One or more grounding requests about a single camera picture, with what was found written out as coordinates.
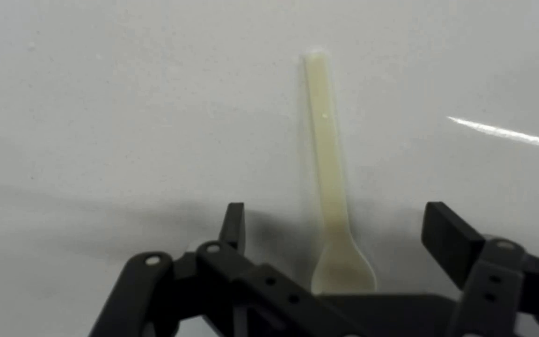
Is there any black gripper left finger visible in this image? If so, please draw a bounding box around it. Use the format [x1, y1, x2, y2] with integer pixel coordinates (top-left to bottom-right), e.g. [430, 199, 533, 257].
[88, 201, 370, 337]

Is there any cream plastic spoon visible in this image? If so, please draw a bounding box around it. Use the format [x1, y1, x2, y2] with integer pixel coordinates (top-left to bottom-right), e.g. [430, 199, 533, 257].
[299, 49, 378, 296]

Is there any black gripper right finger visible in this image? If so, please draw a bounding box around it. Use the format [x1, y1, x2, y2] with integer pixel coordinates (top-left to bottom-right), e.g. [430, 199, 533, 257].
[421, 201, 539, 337]

